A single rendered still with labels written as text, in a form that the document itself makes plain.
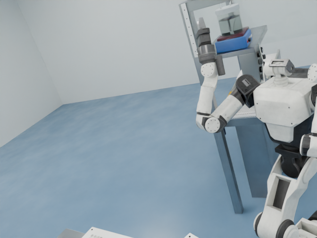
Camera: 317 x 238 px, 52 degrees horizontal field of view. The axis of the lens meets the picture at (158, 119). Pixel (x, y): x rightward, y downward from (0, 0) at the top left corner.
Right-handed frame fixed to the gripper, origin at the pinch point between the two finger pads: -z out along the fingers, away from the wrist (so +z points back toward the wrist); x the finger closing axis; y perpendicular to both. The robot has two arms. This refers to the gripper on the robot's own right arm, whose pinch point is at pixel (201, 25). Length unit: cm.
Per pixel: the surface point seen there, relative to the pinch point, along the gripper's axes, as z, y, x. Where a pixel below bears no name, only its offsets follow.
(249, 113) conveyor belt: 48, -34, -63
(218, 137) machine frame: 61, -12, -73
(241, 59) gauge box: 14, -31, -45
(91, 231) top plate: 83, 67, 18
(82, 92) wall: -58, 165, -551
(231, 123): 53, -23, -75
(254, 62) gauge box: 17, -37, -42
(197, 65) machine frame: 11, -4, -53
